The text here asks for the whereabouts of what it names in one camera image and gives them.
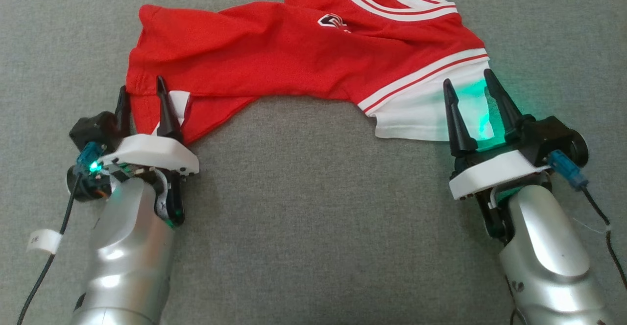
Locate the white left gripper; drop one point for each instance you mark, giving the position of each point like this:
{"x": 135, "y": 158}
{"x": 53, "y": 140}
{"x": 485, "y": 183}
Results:
{"x": 152, "y": 153}

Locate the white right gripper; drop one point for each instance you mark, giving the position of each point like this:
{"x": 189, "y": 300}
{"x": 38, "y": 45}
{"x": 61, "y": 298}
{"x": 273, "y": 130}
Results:
{"x": 490, "y": 173}

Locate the red white-sleeved jersey shirt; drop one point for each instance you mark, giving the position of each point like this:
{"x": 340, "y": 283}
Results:
{"x": 274, "y": 51}

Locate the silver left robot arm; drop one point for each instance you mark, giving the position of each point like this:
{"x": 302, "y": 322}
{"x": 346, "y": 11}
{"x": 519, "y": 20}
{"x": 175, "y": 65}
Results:
{"x": 127, "y": 256}

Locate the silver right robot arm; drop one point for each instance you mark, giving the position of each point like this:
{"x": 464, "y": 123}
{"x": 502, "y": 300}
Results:
{"x": 548, "y": 256}

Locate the grey fabric sofa ottoman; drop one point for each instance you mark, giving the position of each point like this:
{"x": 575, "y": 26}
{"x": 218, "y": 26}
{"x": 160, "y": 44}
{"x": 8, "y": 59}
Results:
{"x": 313, "y": 217}

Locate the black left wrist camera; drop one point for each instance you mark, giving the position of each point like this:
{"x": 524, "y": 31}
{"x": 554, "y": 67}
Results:
{"x": 95, "y": 129}

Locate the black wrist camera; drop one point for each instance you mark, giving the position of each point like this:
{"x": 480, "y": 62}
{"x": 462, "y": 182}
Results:
{"x": 95, "y": 129}
{"x": 553, "y": 136}

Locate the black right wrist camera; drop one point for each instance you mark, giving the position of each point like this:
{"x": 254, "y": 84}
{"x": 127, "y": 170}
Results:
{"x": 553, "y": 136}

